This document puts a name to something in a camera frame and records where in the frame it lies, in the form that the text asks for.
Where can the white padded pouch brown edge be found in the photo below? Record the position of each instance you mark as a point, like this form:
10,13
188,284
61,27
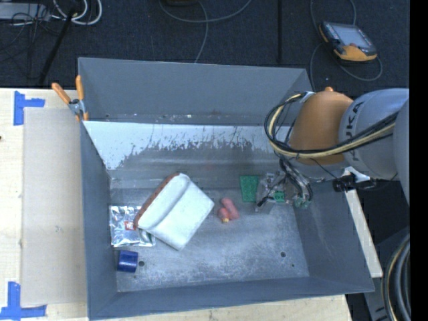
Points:
177,212

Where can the dark green flat block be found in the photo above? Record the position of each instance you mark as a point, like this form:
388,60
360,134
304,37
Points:
249,187

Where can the grey metal bin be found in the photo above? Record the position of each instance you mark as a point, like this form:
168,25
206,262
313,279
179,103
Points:
234,246

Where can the black cylinder on white bracket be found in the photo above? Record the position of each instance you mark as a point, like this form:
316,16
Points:
344,183

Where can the blue cup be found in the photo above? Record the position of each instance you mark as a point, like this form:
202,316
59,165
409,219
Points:
127,261

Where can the silver foil packet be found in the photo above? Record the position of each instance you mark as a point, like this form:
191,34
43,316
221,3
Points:
122,229

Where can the small orange toy food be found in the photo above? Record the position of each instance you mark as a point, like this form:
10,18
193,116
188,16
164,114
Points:
223,214
230,207

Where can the pale cardboard board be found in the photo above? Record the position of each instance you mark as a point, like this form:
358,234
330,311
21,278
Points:
50,212

